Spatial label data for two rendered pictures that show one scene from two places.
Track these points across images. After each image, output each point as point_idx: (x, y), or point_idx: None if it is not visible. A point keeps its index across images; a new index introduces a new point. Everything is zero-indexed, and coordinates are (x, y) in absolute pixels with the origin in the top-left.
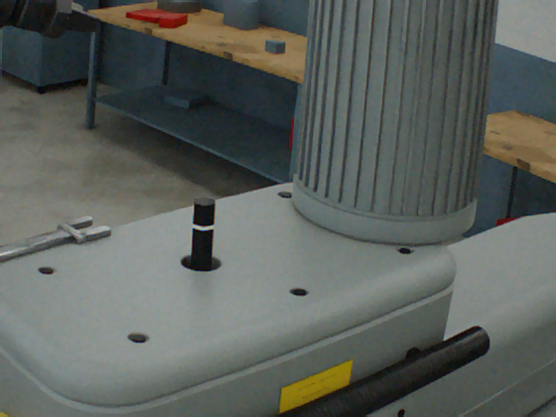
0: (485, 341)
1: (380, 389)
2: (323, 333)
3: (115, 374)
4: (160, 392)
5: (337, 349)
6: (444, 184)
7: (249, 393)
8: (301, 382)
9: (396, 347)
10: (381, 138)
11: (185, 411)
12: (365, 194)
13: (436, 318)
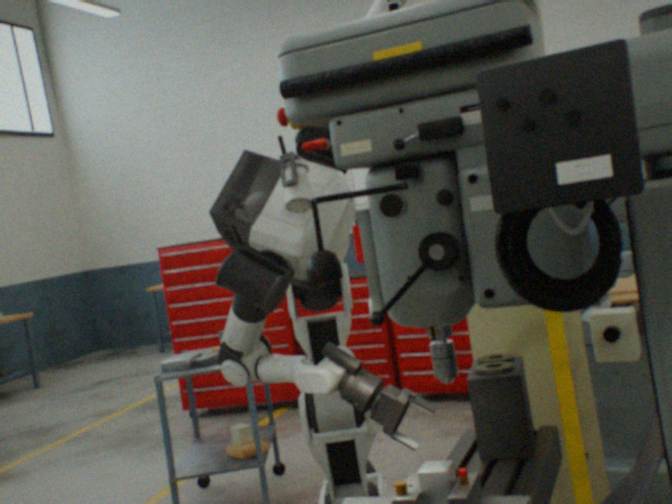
0: (523, 29)
1: (424, 51)
2: (393, 22)
3: (286, 39)
4: (301, 45)
5: (407, 34)
6: None
7: (353, 53)
8: (385, 50)
9: (458, 38)
10: None
11: (316, 58)
12: None
13: (492, 21)
